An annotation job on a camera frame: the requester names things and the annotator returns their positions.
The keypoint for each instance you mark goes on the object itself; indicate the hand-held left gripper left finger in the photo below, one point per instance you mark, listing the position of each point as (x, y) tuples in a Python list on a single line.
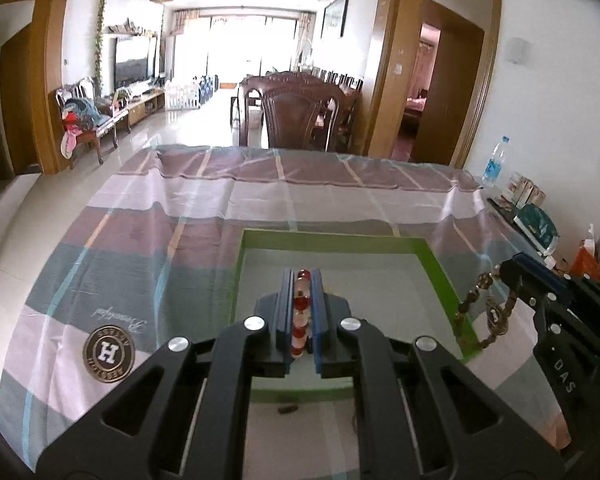
[(286, 320)]

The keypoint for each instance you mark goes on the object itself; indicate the wooden armchair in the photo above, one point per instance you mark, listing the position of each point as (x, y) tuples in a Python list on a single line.
[(105, 120)]

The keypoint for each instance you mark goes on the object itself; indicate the teal gift box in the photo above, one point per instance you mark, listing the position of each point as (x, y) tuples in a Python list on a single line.
[(535, 225)]

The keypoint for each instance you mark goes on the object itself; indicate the wooden television cabinet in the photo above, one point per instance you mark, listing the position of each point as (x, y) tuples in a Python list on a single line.
[(145, 107)]

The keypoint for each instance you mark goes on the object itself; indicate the clear water bottle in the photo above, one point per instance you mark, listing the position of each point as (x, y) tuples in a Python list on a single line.
[(492, 165)]

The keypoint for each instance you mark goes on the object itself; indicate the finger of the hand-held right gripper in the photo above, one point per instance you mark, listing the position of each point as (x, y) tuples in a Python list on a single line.
[(545, 270), (522, 285)]

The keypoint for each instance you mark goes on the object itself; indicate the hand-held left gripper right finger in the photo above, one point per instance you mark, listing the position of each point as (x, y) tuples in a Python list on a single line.
[(317, 320)]

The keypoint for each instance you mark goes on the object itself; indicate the white baby fence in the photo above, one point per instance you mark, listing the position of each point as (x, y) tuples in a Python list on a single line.
[(190, 92)]

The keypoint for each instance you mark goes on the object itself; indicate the orange plastic bag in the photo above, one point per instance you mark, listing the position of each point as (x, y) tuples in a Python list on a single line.
[(590, 265)]

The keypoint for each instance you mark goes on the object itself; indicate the green ivy garland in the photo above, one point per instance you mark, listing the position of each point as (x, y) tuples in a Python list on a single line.
[(100, 40)]

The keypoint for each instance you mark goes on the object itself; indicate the green cardboard box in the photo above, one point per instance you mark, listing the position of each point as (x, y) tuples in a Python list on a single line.
[(380, 285)]

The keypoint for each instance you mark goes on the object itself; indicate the framed wall painting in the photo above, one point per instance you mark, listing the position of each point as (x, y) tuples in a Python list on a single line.
[(335, 15)]

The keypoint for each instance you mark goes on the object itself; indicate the wall shelf with ornaments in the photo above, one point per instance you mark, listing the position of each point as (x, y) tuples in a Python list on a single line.
[(130, 30)]

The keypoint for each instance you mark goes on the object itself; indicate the plaid tablecloth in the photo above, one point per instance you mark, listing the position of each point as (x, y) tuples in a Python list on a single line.
[(130, 240)]

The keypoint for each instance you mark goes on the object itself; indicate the pile of clothes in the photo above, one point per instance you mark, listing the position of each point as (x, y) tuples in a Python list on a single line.
[(77, 120)]

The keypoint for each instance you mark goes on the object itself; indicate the carved wooden dining chair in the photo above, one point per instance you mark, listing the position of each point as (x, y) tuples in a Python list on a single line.
[(300, 115)]

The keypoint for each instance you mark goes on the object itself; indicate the flat screen television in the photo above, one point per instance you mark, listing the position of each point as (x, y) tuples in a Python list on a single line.
[(135, 62)]

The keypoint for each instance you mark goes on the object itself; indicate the beige patterned box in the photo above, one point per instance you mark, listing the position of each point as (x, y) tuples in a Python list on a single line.
[(525, 192)]

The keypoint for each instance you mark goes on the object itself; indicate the white standing air conditioner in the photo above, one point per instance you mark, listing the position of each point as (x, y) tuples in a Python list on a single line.
[(165, 57)]

